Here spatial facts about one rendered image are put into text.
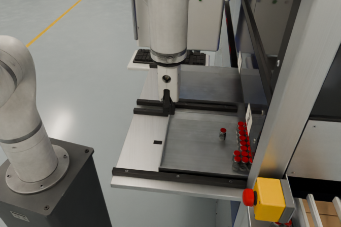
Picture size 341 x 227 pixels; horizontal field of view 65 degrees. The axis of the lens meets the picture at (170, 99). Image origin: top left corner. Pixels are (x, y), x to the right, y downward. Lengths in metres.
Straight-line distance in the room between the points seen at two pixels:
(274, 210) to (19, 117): 0.66
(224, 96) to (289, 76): 0.64
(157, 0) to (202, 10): 1.00
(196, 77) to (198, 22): 0.41
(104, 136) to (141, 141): 1.31
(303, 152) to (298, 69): 0.23
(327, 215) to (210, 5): 1.11
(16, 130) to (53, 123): 1.70
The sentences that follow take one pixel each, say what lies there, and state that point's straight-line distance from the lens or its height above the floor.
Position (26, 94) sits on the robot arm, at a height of 1.14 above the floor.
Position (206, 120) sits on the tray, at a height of 0.89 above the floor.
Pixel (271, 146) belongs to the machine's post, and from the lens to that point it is 0.65.
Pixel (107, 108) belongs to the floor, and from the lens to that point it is 2.49.
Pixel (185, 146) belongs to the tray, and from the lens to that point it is 0.92.
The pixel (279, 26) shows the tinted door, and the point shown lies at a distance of 0.67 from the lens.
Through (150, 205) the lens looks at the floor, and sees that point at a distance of 1.81.
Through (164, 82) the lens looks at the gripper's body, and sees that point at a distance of 0.62.
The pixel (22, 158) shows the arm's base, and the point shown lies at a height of 0.98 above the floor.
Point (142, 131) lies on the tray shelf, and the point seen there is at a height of 0.88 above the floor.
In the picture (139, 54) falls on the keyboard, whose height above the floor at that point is 0.83.
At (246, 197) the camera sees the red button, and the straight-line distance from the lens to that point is 0.68.
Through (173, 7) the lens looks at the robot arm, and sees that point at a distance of 0.54.
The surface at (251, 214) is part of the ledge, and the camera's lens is 0.82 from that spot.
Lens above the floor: 1.57
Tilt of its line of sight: 38 degrees down
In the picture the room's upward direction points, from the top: straight up
